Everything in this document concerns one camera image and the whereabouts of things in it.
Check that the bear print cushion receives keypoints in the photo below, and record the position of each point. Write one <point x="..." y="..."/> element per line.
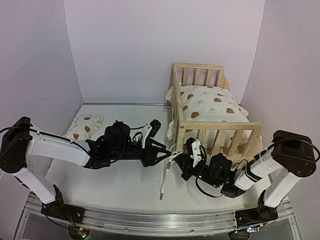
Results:
<point x="212" y="104"/>

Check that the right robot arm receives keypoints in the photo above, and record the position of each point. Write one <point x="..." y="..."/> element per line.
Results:
<point x="293" y="154"/>

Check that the aluminium front rail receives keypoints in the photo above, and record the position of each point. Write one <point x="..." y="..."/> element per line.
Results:
<point x="180" y="214"/>

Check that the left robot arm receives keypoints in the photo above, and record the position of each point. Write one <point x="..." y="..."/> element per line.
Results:
<point x="22" y="140"/>

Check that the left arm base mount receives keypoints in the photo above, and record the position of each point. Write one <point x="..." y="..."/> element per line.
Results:
<point x="58" y="209"/>

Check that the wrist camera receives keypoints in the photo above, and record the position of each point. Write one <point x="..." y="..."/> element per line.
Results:
<point x="194" y="149"/>
<point x="149" y="131"/>

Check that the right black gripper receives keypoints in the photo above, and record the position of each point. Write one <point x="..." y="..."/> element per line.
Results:
<point x="186" y="163"/>

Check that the small bear print pillow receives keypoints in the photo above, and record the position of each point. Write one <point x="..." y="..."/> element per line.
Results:
<point x="84" y="126"/>

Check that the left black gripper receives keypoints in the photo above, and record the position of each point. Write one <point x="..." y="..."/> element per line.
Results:
<point x="152" y="151"/>

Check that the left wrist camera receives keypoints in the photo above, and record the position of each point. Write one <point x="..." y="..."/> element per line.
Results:
<point x="149" y="131"/>

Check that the wooden pet bed frame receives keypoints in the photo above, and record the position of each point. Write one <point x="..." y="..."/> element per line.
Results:
<point x="247" y="140"/>

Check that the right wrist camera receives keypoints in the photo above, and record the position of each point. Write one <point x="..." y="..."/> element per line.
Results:
<point x="194" y="149"/>

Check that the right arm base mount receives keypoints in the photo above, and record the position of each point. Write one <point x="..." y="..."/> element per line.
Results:
<point x="261" y="214"/>

